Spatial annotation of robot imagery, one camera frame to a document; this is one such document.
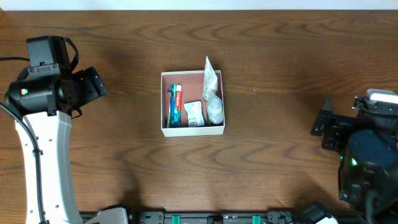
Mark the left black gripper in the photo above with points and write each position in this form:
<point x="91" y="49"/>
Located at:
<point x="94" y="83"/>

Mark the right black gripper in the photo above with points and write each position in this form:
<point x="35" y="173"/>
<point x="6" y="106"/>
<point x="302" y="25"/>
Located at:
<point x="325" y="125"/>

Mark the blue toothbrush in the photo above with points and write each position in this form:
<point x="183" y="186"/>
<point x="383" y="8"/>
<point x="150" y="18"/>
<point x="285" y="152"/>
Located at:
<point x="168" y="118"/>

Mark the red green toothpaste tube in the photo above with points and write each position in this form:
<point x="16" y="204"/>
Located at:
<point x="175" y="105"/>

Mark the clear spray bottle dark liquid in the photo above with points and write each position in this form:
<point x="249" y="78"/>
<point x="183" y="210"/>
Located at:
<point x="214" y="109"/>

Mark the white box with pink interior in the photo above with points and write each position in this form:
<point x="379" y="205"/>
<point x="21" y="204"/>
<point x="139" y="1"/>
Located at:
<point x="192" y="90"/>

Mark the white cream tube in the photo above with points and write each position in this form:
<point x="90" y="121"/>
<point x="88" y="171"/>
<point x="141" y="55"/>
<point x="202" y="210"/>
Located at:
<point x="210" y="80"/>

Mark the green and white small packet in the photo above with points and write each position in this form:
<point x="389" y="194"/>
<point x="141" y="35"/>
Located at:
<point x="194" y="114"/>

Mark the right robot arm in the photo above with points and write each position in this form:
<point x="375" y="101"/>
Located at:
<point x="367" y="147"/>

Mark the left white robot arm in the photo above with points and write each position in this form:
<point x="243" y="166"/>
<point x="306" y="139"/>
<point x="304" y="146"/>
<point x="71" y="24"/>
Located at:
<point x="43" y="107"/>

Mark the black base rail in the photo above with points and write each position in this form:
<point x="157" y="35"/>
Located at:
<point x="217" y="217"/>

